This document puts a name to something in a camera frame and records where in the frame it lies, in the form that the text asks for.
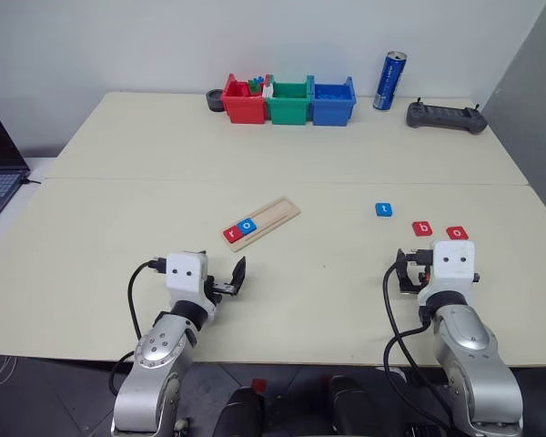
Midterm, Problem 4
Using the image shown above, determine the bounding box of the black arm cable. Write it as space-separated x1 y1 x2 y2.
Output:
381 262 443 389
107 258 169 398

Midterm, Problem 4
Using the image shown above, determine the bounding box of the dark rounded shape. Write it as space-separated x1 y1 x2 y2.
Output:
328 374 395 437
212 385 268 437

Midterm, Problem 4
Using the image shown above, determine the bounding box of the blue drink can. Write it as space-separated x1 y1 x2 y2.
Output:
372 50 410 112

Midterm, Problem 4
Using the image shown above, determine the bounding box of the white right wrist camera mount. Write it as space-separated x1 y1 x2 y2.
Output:
429 239 477 293

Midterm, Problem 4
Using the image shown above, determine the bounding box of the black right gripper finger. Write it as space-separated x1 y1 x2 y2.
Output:
393 247 411 293

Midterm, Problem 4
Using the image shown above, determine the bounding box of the green plastic bin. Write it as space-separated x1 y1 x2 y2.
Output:
265 74 314 126

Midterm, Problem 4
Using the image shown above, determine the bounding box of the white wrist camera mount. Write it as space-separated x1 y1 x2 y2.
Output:
164 250 209 305
429 239 477 293

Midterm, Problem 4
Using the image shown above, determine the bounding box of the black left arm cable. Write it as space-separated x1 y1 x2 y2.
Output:
107 258 169 398

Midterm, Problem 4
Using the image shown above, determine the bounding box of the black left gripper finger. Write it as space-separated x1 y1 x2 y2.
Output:
228 255 248 298

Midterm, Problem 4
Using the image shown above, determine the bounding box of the red plastic bin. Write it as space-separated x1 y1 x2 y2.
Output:
221 73 269 125

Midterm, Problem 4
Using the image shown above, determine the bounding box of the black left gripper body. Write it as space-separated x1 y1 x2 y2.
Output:
203 272 238 302

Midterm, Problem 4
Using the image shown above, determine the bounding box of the blue plastic bin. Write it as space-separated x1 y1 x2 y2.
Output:
308 76 358 127

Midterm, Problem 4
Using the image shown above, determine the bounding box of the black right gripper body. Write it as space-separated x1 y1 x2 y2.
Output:
403 248 438 295

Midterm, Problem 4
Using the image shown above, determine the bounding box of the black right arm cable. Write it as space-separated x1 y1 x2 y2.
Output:
381 262 443 389

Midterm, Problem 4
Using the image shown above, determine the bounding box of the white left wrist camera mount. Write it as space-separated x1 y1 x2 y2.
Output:
164 250 209 305

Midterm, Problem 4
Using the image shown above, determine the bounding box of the wooden letter tray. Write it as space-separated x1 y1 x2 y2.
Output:
222 196 300 254

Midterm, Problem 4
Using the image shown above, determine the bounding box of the grey remote controller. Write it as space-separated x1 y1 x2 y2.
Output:
406 97 489 137

